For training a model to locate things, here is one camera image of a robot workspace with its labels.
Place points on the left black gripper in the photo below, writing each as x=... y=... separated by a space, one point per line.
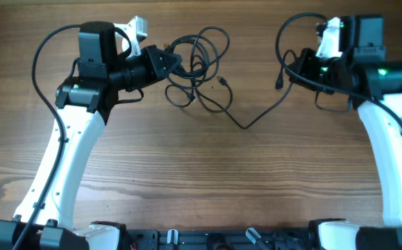
x=151 y=55

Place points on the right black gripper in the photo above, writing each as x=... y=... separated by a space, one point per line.
x=304 y=62

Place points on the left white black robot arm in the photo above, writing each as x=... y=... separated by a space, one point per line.
x=110 y=60

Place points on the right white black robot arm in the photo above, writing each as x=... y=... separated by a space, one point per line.
x=351 y=60

